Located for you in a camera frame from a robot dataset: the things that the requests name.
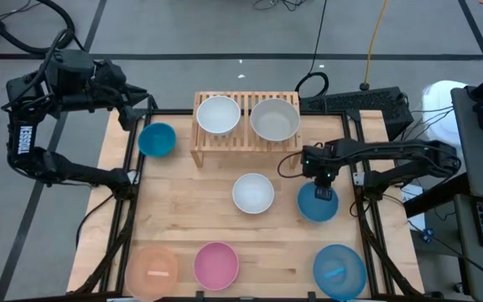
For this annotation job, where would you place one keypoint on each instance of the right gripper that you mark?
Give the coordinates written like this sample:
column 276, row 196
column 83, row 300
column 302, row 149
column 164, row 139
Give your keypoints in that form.
column 319, row 161

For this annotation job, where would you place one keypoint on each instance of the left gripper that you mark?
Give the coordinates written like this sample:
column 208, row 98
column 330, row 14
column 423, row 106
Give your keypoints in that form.
column 111, row 84

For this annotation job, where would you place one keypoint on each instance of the blue opaque bowl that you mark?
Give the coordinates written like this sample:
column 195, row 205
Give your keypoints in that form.
column 317, row 211

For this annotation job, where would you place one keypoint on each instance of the small teal bowl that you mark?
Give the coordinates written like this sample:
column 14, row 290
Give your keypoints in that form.
column 157, row 140

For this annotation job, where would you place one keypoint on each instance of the blue translucent plastic bowl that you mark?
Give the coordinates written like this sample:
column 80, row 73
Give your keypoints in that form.
column 339, row 260

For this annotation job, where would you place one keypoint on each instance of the white ceramic bowl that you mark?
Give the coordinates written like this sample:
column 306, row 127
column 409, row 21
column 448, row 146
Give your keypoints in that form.
column 252, row 194
column 218, row 115

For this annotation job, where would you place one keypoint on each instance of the beige ceramic bowl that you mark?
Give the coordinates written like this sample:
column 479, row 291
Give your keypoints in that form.
column 275, row 119

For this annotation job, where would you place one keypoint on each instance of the pink ribbed bowl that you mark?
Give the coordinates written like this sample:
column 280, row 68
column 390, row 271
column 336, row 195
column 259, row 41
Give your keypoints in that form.
column 216, row 266

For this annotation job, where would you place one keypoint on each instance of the orange translucent plastic bowl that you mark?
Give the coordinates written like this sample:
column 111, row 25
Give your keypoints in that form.
column 151, row 262

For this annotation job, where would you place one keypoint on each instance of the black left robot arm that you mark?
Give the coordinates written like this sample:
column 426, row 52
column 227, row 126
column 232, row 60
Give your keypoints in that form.
column 25, row 140

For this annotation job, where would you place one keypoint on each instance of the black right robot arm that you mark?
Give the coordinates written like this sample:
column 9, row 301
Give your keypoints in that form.
column 392, row 151

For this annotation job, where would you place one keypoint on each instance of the wooden slatted shelf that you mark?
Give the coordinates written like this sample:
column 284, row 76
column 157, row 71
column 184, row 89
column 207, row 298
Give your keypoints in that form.
column 245, row 143

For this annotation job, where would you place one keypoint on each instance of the small blue object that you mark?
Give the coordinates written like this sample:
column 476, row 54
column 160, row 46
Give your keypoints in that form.
column 427, row 235

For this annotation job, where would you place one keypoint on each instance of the white trash bin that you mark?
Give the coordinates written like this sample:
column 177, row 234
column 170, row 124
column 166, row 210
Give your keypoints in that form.
column 438, row 109

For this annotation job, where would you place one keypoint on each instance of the white metal bracket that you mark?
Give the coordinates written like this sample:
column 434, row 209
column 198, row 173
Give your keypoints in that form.
column 133, row 177
column 358, row 179

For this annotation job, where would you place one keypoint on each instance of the black aluminium table frame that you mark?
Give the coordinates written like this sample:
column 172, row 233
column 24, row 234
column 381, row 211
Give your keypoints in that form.
column 170, row 112

